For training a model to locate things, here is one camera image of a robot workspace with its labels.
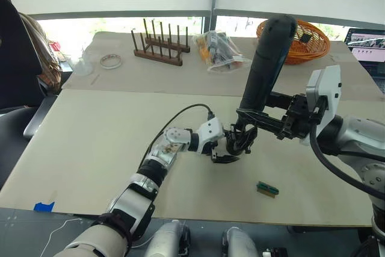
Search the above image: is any black electric screwdriver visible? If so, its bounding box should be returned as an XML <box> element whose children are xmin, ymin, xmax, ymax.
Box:
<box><xmin>234</xmin><ymin>14</ymin><xmax>299</xmax><ymax>133</ymax></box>

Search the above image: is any clear plastic cup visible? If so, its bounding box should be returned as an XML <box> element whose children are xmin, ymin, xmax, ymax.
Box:
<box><xmin>72</xmin><ymin>51</ymin><xmax>94</xmax><ymax>76</ymax></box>

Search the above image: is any orange woven basket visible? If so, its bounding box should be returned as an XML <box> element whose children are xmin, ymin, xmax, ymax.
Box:
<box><xmin>256</xmin><ymin>19</ymin><xmax>331</xmax><ymax>66</ymax></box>

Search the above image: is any small green finger piece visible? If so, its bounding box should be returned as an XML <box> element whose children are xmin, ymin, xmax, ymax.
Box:
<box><xmin>256</xmin><ymin>181</ymin><xmax>280</xmax><ymax>200</ymax></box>

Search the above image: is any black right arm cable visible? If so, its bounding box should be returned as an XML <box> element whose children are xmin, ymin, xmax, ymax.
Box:
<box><xmin>309</xmin><ymin>105</ymin><xmax>385</xmax><ymax>201</ymax></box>

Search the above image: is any blue tape piece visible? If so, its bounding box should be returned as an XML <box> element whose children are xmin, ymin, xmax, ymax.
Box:
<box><xmin>33</xmin><ymin>200</ymin><xmax>56</xmax><ymax>213</ymax></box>

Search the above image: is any open laptop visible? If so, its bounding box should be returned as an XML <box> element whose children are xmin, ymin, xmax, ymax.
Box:
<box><xmin>345</xmin><ymin>28</ymin><xmax>385</xmax><ymax>94</ymax></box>

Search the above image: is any silver rounded robot part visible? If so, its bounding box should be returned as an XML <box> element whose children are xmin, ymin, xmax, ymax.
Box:
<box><xmin>143</xmin><ymin>220</ymin><xmax>192</xmax><ymax>257</ymax></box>
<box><xmin>221</xmin><ymin>226</ymin><xmax>260</xmax><ymax>257</ymax></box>

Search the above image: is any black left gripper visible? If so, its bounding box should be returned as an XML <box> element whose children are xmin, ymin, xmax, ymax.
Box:
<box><xmin>209</xmin><ymin>123</ymin><xmax>243</xmax><ymax>165</ymax></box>

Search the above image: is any white tape roll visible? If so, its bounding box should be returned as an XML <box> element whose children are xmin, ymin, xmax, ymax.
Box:
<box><xmin>99</xmin><ymin>54</ymin><xmax>124</xmax><ymax>70</ymax></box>

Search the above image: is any small white black block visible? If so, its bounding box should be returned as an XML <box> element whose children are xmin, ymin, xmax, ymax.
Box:
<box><xmin>260</xmin><ymin>247</ymin><xmax>289</xmax><ymax>257</ymax></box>

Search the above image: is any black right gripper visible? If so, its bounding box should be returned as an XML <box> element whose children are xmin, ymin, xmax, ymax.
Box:
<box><xmin>236</xmin><ymin>91</ymin><xmax>321</xmax><ymax>143</ymax></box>

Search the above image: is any clear plastic bag of parts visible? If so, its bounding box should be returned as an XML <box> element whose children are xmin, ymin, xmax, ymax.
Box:
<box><xmin>192</xmin><ymin>29</ymin><xmax>252</xmax><ymax>75</ymax></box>

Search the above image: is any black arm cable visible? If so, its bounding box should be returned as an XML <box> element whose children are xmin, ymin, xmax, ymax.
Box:
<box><xmin>309</xmin><ymin>105</ymin><xmax>385</xmax><ymax>201</ymax></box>
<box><xmin>141</xmin><ymin>104</ymin><xmax>215</xmax><ymax>168</ymax></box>

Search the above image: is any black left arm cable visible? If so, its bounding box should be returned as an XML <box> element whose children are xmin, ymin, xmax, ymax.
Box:
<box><xmin>141</xmin><ymin>104</ymin><xmax>215</xmax><ymax>168</ymax></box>

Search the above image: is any thin white string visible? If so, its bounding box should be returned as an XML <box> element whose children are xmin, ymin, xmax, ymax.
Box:
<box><xmin>38</xmin><ymin>213</ymin><xmax>154</xmax><ymax>257</ymax></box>

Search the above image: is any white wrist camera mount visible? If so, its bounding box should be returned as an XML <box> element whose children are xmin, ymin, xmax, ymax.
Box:
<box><xmin>194</xmin><ymin>117</ymin><xmax>226</xmax><ymax>155</ymax></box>
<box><xmin>301</xmin><ymin>64</ymin><xmax>342</xmax><ymax>146</ymax></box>

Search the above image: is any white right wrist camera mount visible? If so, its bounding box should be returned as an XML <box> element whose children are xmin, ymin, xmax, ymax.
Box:
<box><xmin>301</xmin><ymin>64</ymin><xmax>342</xmax><ymax>146</ymax></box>

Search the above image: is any wooden peg rack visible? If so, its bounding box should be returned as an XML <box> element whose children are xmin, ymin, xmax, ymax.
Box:
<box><xmin>130</xmin><ymin>18</ymin><xmax>192</xmax><ymax>67</ymax></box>

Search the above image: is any beige cardboard sheet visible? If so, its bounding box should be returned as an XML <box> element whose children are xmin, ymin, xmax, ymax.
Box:
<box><xmin>0</xmin><ymin>89</ymin><xmax>375</xmax><ymax>228</ymax></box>

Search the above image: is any black office chair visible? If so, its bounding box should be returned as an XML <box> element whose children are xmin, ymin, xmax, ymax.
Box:
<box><xmin>0</xmin><ymin>0</ymin><xmax>58</xmax><ymax>190</ymax></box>

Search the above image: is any brown patterned cloth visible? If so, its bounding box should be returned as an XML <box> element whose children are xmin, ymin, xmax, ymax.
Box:
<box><xmin>17</xmin><ymin>12</ymin><xmax>63</xmax><ymax>94</ymax></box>

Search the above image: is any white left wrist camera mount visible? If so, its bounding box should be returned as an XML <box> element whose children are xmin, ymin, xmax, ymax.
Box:
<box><xmin>194</xmin><ymin>117</ymin><xmax>226</xmax><ymax>155</ymax></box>

